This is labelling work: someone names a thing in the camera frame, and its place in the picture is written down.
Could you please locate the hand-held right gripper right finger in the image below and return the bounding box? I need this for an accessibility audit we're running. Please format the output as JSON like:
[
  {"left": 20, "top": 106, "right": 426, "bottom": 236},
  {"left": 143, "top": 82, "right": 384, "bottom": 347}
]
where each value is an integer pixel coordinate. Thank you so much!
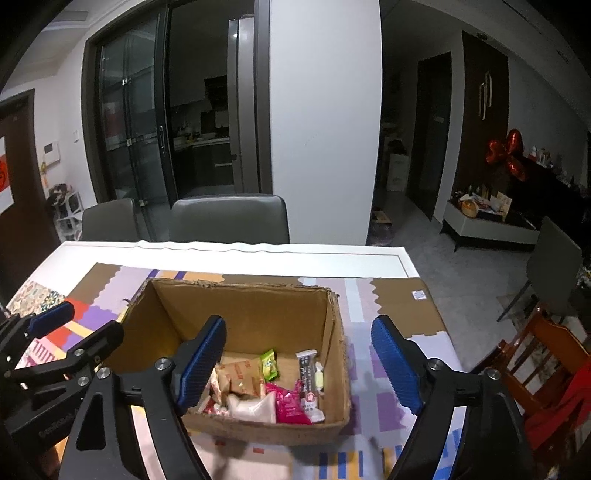
[{"left": 370, "top": 315, "right": 537, "bottom": 480}]

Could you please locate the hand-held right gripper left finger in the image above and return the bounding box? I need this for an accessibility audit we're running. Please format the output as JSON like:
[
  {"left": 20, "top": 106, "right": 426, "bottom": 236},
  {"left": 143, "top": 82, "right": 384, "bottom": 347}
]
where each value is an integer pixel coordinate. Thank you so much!
[{"left": 58, "top": 315, "right": 227, "bottom": 480}]

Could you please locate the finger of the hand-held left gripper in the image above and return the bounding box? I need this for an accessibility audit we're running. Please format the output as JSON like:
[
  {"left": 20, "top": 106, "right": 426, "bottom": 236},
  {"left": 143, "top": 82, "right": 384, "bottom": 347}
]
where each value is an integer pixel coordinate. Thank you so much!
[
  {"left": 0, "top": 302, "right": 76, "bottom": 370},
  {"left": 9, "top": 320, "right": 125, "bottom": 393}
]

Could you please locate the tan snack packet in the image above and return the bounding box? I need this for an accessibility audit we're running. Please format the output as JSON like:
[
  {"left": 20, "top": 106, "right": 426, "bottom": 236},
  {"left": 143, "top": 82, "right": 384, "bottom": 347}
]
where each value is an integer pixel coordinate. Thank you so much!
[{"left": 215, "top": 361, "right": 267, "bottom": 398}]

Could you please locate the plain white snack packet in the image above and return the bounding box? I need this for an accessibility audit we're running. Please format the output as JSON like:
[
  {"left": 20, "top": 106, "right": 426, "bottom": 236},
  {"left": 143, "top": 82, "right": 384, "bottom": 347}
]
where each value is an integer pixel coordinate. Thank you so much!
[{"left": 226, "top": 394, "right": 277, "bottom": 423}]

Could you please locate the green snack packet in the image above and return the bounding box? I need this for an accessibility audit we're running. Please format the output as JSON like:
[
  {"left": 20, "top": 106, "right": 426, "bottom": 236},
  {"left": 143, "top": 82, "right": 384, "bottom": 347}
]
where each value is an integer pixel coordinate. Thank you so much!
[{"left": 259, "top": 351, "right": 281, "bottom": 381}]

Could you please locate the brown cardboard box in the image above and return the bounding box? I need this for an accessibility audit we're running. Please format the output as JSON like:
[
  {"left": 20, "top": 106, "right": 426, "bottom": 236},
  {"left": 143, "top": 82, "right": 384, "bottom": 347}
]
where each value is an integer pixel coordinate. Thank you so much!
[{"left": 108, "top": 277, "right": 352, "bottom": 446}]

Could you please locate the grey white stick packet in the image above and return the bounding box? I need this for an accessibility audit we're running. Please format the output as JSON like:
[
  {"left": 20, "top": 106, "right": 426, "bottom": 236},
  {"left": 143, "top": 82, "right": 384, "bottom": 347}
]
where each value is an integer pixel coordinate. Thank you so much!
[{"left": 295, "top": 350, "right": 326, "bottom": 423}]

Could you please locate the pink snack packet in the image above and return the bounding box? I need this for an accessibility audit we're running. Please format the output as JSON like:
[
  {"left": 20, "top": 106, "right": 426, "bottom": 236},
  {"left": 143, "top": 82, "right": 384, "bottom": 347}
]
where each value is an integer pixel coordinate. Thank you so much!
[{"left": 265, "top": 382, "right": 312, "bottom": 424}]

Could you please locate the colourful patterned table mat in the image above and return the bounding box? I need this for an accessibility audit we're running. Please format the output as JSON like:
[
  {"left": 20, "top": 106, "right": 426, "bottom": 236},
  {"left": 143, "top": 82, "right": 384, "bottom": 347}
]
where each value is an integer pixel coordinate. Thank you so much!
[{"left": 7, "top": 263, "right": 467, "bottom": 480}]

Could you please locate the dark brown entrance door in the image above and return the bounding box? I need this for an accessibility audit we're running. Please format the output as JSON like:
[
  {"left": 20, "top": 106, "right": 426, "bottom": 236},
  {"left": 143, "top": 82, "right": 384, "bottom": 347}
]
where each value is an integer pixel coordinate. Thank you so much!
[{"left": 0, "top": 89, "right": 47, "bottom": 296}]

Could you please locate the white shelf with clutter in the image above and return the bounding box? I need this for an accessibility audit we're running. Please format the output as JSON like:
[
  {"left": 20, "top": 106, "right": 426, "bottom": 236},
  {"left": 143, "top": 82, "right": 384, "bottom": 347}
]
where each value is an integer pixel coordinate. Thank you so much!
[{"left": 46, "top": 182, "right": 84, "bottom": 241}]

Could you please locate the grey upholstered chair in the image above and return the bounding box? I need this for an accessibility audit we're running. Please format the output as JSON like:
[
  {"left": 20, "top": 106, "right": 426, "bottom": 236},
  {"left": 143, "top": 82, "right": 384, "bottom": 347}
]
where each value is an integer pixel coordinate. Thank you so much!
[
  {"left": 81, "top": 198, "right": 139, "bottom": 242},
  {"left": 498, "top": 216, "right": 583, "bottom": 324},
  {"left": 168, "top": 195, "right": 291, "bottom": 244}
]

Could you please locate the red and white door poster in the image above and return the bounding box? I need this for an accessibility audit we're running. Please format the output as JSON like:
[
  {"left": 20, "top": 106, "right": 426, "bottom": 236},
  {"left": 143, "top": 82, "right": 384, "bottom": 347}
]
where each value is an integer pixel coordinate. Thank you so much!
[{"left": 0, "top": 136, "right": 14, "bottom": 213}]

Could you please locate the brown wooden chair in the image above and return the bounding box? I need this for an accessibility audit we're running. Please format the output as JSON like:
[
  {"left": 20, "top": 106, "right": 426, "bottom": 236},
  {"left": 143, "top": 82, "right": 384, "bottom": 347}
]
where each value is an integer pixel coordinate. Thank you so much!
[{"left": 471, "top": 307, "right": 591, "bottom": 462}]

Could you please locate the white low side table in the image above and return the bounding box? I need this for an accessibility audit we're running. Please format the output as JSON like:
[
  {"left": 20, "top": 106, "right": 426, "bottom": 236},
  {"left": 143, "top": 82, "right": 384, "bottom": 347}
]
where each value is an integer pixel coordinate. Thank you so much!
[{"left": 440, "top": 199, "right": 541, "bottom": 252}]

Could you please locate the red garment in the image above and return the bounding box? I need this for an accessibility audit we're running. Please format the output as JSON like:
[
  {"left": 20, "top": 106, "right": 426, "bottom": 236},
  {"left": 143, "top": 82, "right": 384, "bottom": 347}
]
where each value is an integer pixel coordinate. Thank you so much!
[{"left": 524, "top": 355, "right": 591, "bottom": 450}]

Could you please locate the clutter on side table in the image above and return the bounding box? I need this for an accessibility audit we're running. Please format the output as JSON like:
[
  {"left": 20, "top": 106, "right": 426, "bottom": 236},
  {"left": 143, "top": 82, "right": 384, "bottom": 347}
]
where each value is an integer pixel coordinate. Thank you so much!
[{"left": 452, "top": 184, "right": 513, "bottom": 222}]

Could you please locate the white hallway box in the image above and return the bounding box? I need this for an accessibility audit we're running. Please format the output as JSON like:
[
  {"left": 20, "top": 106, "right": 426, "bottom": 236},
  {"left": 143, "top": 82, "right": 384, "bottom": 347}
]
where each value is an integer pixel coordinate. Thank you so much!
[{"left": 387, "top": 152, "right": 410, "bottom": 192}]

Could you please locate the dark framed sliding glass door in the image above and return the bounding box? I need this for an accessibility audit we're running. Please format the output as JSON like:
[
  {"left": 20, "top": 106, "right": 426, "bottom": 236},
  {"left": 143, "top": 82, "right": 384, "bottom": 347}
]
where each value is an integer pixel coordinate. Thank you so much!
[{"left": 83, "top": 0, "right": 273, "bottom": 204}]

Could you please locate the dark sideboard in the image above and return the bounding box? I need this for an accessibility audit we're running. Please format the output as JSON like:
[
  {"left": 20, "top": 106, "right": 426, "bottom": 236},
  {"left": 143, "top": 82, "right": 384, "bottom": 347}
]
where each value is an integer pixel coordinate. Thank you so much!
[{"left": 508, "top": 154, "right": 591, "bottom": 232}]

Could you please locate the dark hallway door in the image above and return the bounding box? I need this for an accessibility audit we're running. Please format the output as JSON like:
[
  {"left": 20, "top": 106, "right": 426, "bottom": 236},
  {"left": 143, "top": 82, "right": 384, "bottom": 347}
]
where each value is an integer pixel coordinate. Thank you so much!
[{"left": 406, "top": 52, "right": 453, "bottom": 221}]

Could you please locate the red foil balloon bunch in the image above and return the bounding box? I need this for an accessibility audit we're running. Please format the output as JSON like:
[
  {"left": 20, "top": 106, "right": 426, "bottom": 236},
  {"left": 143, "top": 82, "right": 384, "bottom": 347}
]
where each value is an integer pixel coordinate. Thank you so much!
[{"left": 486, "top": 129, "right": 532, "bottom": 182}]

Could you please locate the silver refrigerator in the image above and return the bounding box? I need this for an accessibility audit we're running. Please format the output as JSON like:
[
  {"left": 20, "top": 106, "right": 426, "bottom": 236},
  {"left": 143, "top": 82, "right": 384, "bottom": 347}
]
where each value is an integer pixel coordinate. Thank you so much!
[{"left": 226, "top": 16, "right": 259, "bottom": 195}]

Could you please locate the tall brown cabinet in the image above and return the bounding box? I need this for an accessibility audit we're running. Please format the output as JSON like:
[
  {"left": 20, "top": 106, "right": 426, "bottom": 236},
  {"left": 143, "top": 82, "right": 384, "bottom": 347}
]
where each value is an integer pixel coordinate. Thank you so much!
[{"left": 462, "top": 31, "right": 511, "bottom": 195}]

